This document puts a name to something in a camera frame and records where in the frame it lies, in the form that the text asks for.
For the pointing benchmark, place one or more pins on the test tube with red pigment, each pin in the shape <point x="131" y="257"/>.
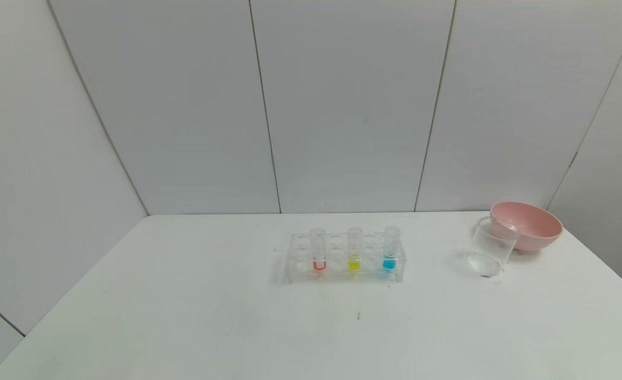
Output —
<point x="318" y="253"/>

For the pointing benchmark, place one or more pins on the test tube with blue pigment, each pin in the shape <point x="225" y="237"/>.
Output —
<point x="390" y="253"/>

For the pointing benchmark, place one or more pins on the test tube with yellow pigment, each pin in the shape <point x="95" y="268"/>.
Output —
<point x="354" y="253"/>

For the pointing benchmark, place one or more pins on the clear plastic test tube rack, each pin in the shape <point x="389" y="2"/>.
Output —
<point x="337" y="274"/>

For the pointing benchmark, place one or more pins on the clear glass beaker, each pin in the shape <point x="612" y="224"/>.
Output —
<point x="490" y="248"/>

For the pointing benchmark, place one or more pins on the pink bowl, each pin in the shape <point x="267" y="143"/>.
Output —
<point x="535" y="227"/>

